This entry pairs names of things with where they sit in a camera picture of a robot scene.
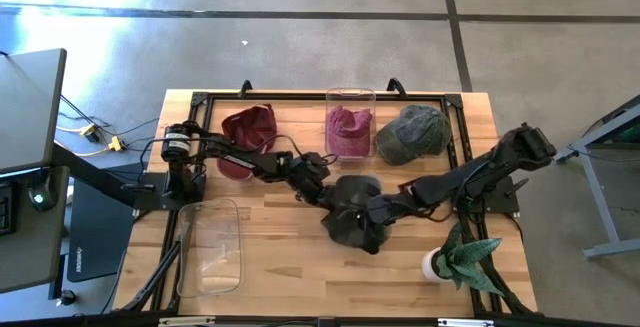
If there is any grey office desk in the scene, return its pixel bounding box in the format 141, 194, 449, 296
0, 165, 71, 296

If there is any clear plastic bin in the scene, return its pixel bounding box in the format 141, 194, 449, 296
324, 86, 378, 164
174, 197, 246, 299

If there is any grey-green baseball cap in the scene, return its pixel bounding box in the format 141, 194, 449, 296
374, 104, 453, 167

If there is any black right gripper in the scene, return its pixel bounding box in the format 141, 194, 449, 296
349, 191, 421, 236

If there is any silver metal bracket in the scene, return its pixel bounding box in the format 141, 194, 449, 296
437, 317, 495, 327
158, 315, 217, 327

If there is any dark red baseball cap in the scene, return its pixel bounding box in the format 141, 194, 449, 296
216, 102, 279, 182

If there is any black diagonal frame strut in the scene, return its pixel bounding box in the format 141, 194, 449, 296
457, 214, 539, 317
119, 216, 187, 314

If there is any black aluminium table frame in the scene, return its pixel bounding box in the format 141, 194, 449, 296
149, 90, 539, 318

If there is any black caster wheel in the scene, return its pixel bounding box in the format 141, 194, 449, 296
55, 289, 78, 308

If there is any black desk support beam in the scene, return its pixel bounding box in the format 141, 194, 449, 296
49, 141, 169, 213

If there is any charcoal baseball cap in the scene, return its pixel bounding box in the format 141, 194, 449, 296
319, 173, 395, 257

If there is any black floor cable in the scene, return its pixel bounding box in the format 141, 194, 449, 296
59, 94, 161, 141

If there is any black computer mouse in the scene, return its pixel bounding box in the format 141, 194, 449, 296
27, 179, 57, 213

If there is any green plant in white pot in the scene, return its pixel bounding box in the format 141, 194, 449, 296
421, 221, 504, 297

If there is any dark husky storage case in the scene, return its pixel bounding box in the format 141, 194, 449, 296
66, 176, 137, 284

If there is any black keyboard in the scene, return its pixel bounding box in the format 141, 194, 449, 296
0, 182, 15, 237

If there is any grey metal table frame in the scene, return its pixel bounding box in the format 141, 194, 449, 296
552, 94, 640, 261

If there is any large grey flat panel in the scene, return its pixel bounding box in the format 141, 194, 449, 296
0, 48, 68, 176

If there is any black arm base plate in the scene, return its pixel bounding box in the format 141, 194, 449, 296
449, 174, 522, 217
130, 169, 207, 213

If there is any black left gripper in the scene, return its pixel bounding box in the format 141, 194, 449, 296
294, 164, 351, 221

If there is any maroon cap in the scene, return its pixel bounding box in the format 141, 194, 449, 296
327, 105, 375, 159

